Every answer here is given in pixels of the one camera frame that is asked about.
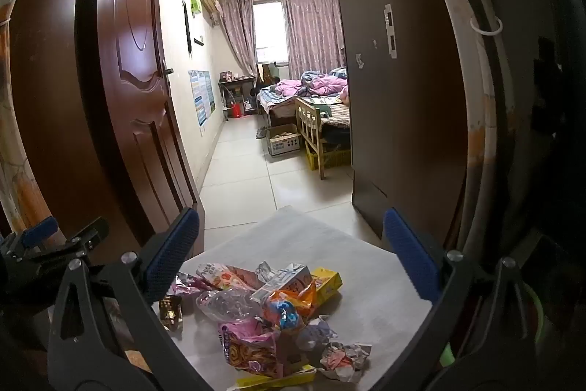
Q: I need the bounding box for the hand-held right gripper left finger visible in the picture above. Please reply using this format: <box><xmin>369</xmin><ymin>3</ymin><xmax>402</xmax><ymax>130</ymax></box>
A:
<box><xmin>46</xmin><ymin>207</ymin><xmax>216</xmax><ymax>391</ymax></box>

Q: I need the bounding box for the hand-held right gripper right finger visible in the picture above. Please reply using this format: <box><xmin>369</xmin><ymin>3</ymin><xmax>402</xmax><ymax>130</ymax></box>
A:
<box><xmin>382</xmin><ymin>208</ymin><xmax>573</xmax><ymax>391</ymax></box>

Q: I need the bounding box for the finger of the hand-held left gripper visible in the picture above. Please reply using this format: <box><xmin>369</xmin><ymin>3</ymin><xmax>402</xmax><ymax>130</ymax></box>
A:
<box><xmin>14</xmin><ymin>218</ymin><xmax>110</xmax><ymax>277</ymax></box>
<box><xmin>4</xmin><ymin>215</ymin><xmax>60</xmax><ymax>257</ymax></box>

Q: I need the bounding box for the green-rimmed red bin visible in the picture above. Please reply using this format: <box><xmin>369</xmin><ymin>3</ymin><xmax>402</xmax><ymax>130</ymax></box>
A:
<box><xmin>437</xmin><ymin>281</ymin><xmax>545</xmax><ymax>369</ymax></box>

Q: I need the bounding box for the white paper wrapper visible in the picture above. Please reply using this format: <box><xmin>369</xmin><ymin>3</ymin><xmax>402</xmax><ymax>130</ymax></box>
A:
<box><xmin>316</xmin><ymin>342</ymin><xmax>372</xmax><ymax>383</ymax></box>

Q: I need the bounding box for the yellow carton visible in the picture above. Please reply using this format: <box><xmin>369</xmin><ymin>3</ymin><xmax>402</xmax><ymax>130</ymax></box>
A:
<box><xmin>235</xmin><ymin>364</ymin><xmax>318</xmax><ymax>389</ymax></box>

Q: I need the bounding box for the pink foil wrapper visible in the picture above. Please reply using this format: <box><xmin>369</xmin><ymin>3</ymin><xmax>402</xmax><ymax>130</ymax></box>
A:
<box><xmin>167</xmin><ymin>272</ymin><xmax>207</xmax><ymax>298</ymax></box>

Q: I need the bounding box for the dark brown gold wrapper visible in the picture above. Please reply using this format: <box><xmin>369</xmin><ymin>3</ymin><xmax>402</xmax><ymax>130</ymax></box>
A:
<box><xmin>158</xmin><ymin>295</ymin><xmax>184</xmax><ymax>330</ymax></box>

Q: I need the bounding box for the pink white snack packet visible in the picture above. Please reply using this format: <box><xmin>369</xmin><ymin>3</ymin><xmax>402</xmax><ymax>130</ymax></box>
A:
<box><xmin>196</xmin><ymin>263</ymin><xmax>264</xmax><ymax>293</ymax></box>

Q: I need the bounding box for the crushed grey drink carton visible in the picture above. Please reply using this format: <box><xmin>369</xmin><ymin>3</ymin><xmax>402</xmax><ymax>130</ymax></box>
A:
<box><xmin>251</xmin><ymin>263</ymin><xmax>313</xmax><ymax>300</ymax></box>

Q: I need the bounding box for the purple white wrapper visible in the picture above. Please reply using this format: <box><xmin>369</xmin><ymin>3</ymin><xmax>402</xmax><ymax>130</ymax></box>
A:
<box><xmin>295</xmin><ymin>315</ymin><xmax>340</xmax><ymax>350</ymax></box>

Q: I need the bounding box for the yellow plastic crate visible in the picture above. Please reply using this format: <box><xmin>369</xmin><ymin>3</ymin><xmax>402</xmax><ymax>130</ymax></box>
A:
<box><xmin>304</xmin><ymin>141</ymin><xmax>352</xmax><ymax>171</ymax></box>

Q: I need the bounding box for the orange blue snack wrapper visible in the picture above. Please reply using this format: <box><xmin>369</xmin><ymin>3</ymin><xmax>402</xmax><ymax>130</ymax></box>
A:
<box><xmin>263</xmin><ymin>281</ymin><xmax>319</xmax><ymax>330</ymax></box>

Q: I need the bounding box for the dark brown wardrobe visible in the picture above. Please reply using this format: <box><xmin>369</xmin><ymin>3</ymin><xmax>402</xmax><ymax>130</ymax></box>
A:
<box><xmin>329</xmin><ymin>0</ymin><xmax>468</xmax><ymax>240</ymax></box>

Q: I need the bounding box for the cardboard box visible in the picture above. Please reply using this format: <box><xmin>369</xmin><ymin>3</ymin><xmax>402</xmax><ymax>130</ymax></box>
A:
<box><xmin>266</xmin><ymin>124</ymin><xmax>303</xmax><ymax>157</ymax></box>

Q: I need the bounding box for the dark wooden desk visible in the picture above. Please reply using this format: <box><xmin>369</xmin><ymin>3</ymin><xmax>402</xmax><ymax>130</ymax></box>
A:
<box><xmin>218</xmin><ymin>75</ymin><xmax>257</xmax><ymax>117</ymax></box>

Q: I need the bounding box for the bed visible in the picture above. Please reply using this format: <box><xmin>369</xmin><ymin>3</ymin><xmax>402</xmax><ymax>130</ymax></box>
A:
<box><xmin>256</xmin><ymin>68</ymin><xmax>352</xmax><ymax>130</ymax></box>

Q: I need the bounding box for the pink blanket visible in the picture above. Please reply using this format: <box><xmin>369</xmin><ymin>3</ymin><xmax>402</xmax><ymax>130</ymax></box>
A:
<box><xmin>273</xmin><ymin>70</ymin><xmax>349</xmax><ymax>99</ymax></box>

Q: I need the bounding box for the brown wooden door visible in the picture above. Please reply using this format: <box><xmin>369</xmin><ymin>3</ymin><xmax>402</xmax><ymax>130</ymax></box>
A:
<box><xmin>9</xmin><ymin>0</ymin><xmax>207</xmax><ymax>245</ymax></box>

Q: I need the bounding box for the white label strip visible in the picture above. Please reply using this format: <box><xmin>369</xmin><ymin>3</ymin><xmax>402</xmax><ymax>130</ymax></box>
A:
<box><xmin>383</xmin><ymin>4</ymin><xmax>398</xmax><ymax>59</ymax></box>

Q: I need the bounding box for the pink patterned curtain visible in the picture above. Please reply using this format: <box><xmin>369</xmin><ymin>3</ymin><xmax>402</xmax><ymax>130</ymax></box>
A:
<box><xmin>219</xmin><ymin>0</ymin><xmax>258</xmax><ymax>77</ymax></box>
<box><xmin>281</xmin><ymin>0</ymin><xmax>345</xmax><ymax>73</ymax></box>

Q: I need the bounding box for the window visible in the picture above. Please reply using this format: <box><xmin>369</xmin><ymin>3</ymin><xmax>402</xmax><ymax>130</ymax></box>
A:
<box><xmin>253</xmin><ymin>1</ymin><xmax>289</xmax><ymax>64</ymax></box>

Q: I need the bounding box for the covered air conditioner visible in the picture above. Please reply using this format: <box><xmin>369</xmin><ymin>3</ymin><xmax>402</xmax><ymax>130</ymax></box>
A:
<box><xmin>199</xmin><ymin>0</ymin><xmax>223</xmax><ymax>25</ymax></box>

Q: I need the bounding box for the wall poster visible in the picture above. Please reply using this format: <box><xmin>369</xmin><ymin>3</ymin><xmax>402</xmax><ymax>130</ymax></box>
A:
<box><xmin>188</xmin><ymin>69</ymin><xmax>216</xmax><ymax>128</ymax></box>

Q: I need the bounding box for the long black wall hanging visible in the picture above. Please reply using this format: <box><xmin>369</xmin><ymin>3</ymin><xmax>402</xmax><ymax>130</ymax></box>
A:
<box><xmin>182</xmin><ymin>0</ymin><xmax>192</xmax><ymax>53</ymax></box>

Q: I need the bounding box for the white ring hook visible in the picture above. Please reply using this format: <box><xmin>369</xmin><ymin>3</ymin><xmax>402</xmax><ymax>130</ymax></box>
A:
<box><xmin>469</xmin><ymin>16</ymin><xmax>503</xmax><ymax>37</ymax></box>

